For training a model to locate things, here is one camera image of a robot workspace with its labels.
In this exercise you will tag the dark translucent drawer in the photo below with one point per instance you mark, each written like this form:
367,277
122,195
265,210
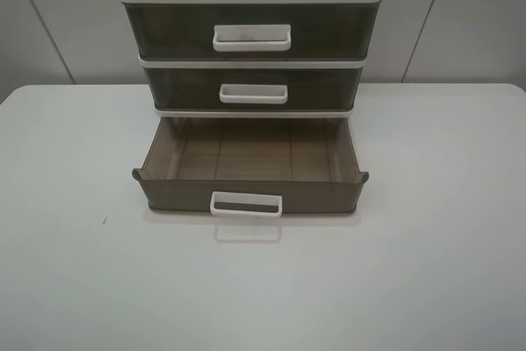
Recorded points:
263,166
318,31
308,90

